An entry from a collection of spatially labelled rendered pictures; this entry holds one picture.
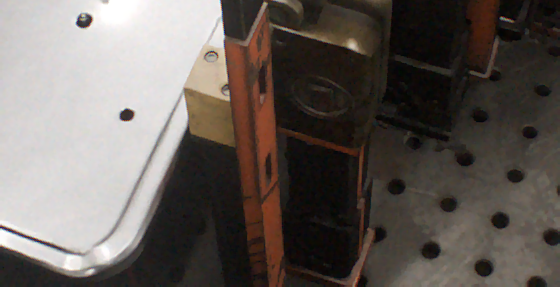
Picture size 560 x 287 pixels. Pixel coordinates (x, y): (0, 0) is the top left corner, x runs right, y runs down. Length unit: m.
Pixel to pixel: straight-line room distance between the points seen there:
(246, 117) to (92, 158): 0.14
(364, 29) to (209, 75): 0.10
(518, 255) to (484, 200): 0.06
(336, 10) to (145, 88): 0.13
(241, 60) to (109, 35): 0.21
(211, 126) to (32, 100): 0.13
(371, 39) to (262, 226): 0.14
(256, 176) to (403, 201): 0.38
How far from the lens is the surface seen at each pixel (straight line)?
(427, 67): 1.02
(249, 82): 0.61
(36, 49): 0.80
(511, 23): 1.16
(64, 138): 0.76
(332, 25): 0.72
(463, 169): 1.08
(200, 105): 0.69
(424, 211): 1.06
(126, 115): 0.89
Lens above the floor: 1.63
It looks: 58 degrees down
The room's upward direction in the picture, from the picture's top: 4 degrees counter-clockwise
